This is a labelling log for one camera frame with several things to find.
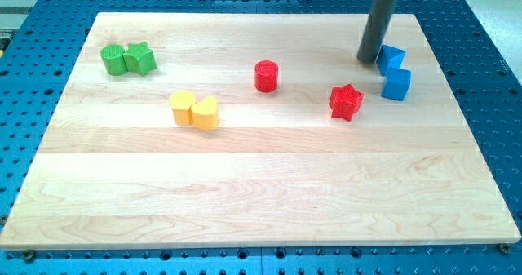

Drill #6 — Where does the red cylinder block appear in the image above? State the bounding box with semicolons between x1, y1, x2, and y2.
254;60;279;93

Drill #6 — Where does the red star block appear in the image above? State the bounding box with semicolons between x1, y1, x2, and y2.
329;84;365;122

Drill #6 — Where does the green cylinder block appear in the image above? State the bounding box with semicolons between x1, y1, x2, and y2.
100;44;127;76

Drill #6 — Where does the yellow heart block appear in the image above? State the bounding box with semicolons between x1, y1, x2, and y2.
191;96;219;131

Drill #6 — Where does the yellow pentagon block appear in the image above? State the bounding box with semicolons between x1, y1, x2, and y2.
169;91;197;126

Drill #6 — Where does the light wooden board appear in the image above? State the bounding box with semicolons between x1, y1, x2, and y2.
1;12;520;250

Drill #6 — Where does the green star block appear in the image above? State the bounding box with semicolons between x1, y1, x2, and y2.
123;42;157;76

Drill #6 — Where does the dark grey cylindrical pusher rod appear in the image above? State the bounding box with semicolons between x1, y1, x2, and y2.
357;0;398;64

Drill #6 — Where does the blue perforated table plate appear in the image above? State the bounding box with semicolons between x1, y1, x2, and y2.
1;0;521;274

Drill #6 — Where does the blue triangular prism block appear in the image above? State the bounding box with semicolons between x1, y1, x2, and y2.
376;45;406;76

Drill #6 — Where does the blue cube block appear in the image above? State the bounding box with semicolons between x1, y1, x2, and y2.
381;68;411;101

